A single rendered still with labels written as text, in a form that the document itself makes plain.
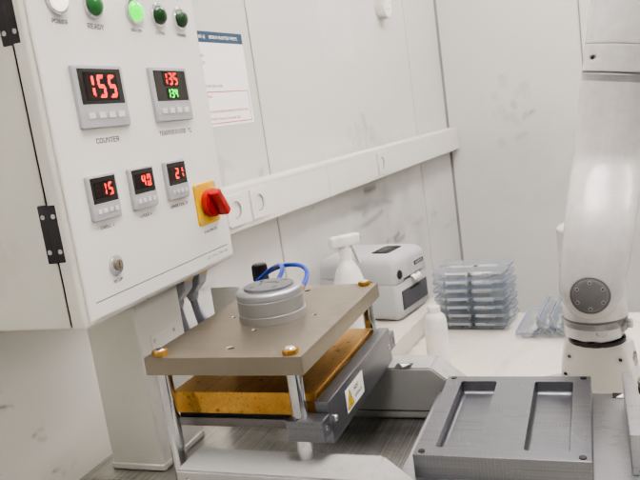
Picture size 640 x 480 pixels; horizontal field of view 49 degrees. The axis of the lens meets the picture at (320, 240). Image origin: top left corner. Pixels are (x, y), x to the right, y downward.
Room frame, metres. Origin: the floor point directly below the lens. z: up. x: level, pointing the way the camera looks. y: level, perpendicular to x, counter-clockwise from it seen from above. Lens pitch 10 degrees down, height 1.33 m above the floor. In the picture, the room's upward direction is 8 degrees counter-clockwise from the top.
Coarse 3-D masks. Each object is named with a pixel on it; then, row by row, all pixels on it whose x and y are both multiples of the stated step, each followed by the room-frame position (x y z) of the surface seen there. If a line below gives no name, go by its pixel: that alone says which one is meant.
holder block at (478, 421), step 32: (448, 384) 0.80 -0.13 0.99; (480, 384) 0.79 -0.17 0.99; (512, 384) 0.77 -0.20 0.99; (544, 384) 0.77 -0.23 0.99; (576, 384) 0.75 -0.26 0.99; (448, 416) 0.71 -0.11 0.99; (480, 416) 0.73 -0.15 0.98; (512, 416) 0.69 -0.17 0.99; (544, 416) 0.71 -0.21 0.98; (576, 416) 0.67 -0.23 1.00; (416, 448) 0.65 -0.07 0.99; (448, 448) 0.64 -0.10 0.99; (480, 448) 0.63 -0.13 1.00; (512, 448) 0.62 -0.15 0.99; (544, 448) 0.64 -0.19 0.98; (576, 448) 0.61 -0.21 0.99
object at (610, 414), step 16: (624, 384) 0.70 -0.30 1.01; (592, 400) 0.75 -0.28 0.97; (608, 400) 0.75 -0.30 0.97; (624, 400) 0.70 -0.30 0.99; (608, 416) 0.71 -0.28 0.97; (624, 416) 0.70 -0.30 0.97; (608, 432) 0.67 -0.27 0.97; (624, 432) 0.67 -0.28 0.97; (608, 448) 0.64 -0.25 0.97; (624, 448) 0.64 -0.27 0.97; (608, 464) 0.61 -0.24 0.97; (624, 464) 0.61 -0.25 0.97
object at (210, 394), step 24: (360, 336) 0.83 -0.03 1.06; (336, 360) 0.76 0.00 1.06; (192, 384) 0.75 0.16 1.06; (216, 384) 0.74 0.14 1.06; (240, 384) 0.73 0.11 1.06; (264, 384) 0.72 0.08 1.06; (312, 384) 0.70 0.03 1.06; (192, 408) 0.73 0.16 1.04; (216, 408) 0.71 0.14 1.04; (240, 408) 0.70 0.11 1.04; (264, 408) 0.69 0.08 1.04; (288, 408) 0.68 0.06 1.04; (312, 408) 0.67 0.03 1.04
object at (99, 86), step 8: (88, 72) 0.76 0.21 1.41; (96, 72) 0.77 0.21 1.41; (104, 72) 0.78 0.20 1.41; (112, 72) 0.79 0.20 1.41; (88, 80) 0.75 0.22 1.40; (96, 80) 0.77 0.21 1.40; (104, 80) 0.78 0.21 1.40; (112, 80) 0.79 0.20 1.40; (88, 88) 0.75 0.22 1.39; (96, 88) 0.76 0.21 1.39; (104, 88) 0.78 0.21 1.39; (112, 88) 0.79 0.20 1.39; (88, 96) 0.75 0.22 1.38; (96, 96) 0.76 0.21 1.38; (104, 96) 0.77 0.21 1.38; (112, 96) 0.79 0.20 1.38
